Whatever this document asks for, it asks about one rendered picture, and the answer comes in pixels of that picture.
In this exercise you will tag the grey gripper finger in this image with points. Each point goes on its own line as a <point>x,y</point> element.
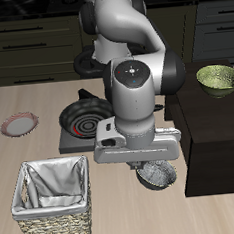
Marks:
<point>134,165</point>

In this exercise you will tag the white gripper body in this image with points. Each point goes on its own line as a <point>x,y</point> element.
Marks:
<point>139,154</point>

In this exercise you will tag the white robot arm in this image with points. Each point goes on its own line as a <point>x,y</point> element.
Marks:
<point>134,97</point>

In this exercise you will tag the black bowl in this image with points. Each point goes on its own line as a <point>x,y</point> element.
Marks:
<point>159,175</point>

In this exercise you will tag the white lined wicker basket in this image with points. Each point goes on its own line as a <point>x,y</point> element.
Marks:
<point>51,208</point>

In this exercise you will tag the green bowl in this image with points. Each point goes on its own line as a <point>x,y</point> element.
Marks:
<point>219,80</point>

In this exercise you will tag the black frying pan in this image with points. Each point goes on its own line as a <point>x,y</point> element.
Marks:
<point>86,121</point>

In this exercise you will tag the dark grey stove plate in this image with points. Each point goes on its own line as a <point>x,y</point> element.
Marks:
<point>71,144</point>

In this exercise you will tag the white plate with pink rim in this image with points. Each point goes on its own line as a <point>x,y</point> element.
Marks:
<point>19,125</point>

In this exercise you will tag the dark kitchen cupboards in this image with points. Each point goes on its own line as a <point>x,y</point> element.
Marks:
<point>32,46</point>

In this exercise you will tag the flat black base plate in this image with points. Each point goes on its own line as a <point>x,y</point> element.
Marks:
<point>81,63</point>

